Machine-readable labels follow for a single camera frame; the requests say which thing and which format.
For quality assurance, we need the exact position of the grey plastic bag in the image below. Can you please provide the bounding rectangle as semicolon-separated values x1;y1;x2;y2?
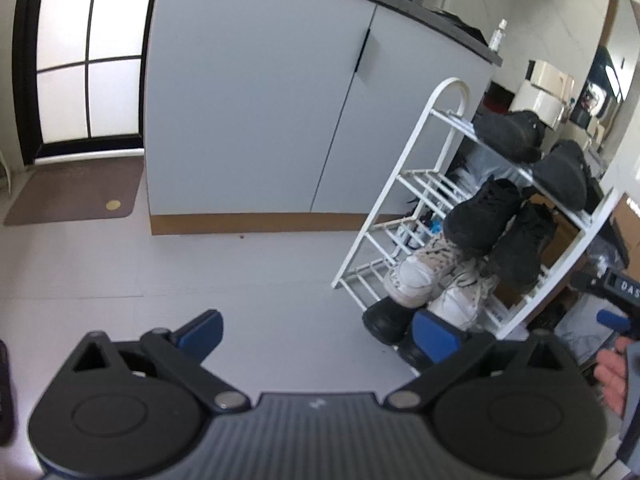
457;152;506;191

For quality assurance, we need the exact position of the white printed sneaker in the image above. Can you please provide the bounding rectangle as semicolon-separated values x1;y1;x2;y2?
383;234;468;309
429;260;502;332

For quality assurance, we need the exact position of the cream white appliance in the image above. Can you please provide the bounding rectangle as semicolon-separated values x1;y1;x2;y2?
514;59;577;130

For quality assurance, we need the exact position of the white shoe rack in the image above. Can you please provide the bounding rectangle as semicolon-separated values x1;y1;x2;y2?
331;77;627;342

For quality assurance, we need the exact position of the brown door mat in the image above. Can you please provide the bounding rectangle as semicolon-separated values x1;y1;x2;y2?
3;156;147;227

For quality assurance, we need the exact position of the black textured slip-on shoe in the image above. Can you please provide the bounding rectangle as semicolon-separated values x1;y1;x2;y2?
472;110;547;163
531;139;592;212

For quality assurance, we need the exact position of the white cabinet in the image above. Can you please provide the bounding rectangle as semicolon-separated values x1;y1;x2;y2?
144;0;504;237

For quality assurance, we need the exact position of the clear plastic bag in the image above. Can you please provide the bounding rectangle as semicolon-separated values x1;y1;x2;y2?
554;305;621;367

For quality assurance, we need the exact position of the clear plastic water bottle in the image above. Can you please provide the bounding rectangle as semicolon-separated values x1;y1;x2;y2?
400;200;447;253

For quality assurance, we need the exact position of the black lace-up sneaker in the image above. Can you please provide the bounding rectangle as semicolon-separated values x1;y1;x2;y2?
443;177;527;254
489;200;557;295

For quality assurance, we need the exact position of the black flat object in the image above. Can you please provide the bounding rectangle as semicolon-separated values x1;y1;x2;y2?
0;339;14;447

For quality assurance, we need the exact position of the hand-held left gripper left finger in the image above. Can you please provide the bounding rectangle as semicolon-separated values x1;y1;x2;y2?
70;310;251;413

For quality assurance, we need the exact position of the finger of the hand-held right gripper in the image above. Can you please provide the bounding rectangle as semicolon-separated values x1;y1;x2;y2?
570;271;608;295
596;309;632;335

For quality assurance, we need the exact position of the black strap rubber clog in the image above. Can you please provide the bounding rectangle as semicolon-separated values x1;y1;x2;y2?
362;297;420;346
396;330;436;377

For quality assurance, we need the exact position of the person's right hand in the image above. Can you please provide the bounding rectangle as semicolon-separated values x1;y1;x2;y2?
594;335;632;417

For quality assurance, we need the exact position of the clear small bottle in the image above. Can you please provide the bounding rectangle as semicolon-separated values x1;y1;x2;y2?
490;18;509;52

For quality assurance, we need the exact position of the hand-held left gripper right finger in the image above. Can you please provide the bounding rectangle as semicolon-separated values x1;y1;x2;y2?
385;310;563;413

